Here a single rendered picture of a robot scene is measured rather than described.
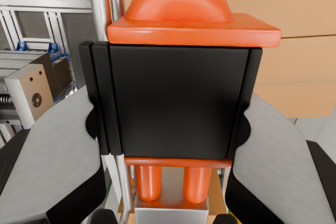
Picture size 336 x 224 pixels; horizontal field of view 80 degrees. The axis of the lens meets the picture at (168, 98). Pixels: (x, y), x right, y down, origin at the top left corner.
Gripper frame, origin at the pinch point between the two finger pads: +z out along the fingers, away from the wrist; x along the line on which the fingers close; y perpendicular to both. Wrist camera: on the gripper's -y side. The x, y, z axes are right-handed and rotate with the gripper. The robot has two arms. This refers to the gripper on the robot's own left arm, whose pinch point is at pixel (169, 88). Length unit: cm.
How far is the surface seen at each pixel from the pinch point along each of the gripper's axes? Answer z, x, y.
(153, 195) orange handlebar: -0.8, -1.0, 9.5
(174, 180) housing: 1.3, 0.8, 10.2
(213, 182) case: 44, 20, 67
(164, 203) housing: -1.0, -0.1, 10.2
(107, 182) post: 84, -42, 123
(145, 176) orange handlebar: -0.9, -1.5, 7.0
